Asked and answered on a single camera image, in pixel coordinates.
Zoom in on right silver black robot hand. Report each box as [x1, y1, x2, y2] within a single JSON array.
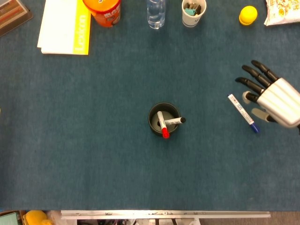
[[235, 60, 300, 129]]

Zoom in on blue capped white marker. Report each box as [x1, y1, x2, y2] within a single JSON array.
[[227, 93, 261, 134]]

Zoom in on black capped white marker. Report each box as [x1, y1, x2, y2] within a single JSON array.
[[164, 117, 187, 126]]

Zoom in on red capped white marker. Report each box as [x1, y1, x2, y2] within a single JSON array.
[[157, 111, 170, 139]]

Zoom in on black mesh pen cup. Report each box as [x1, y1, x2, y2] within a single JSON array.
[[148, 102, 182, 137]]

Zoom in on white snack bag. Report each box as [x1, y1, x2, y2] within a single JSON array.
[[263, 0, 300, 26]]

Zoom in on yellow egg-shaped container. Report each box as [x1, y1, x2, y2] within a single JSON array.
[[239, 6, 258, 26]]

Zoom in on white paper cup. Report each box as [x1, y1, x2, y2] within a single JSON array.
[[181, 0, 207, 28]]

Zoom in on binder clips in cup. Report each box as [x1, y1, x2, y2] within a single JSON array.
[[184, 1, 203, 17]]

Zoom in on clear plastic water bottle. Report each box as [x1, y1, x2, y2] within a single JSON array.
[[146, 0, 166, 30]]

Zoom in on blue-grey felt table cloth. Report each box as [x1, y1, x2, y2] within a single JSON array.
[[0, 0, 300, 211]]

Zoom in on orange instant noodle cup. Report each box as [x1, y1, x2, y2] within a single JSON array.
[[82, 0, 121, 28]]

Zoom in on white and yellow notebook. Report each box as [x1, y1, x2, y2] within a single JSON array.
[[37, 0, 91, 56]]

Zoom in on yellow plush toy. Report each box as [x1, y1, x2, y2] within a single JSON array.
[[23, 210, 53, 225]]

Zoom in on framed patterned picture card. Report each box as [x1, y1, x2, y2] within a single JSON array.
[[0, 0, 33, 38]]

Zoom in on green box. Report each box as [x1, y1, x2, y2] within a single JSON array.
[[0, 211, 21, 225]]

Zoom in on aluminium profile rail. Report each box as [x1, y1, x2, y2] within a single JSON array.
[[60, 210, 271, 220]]

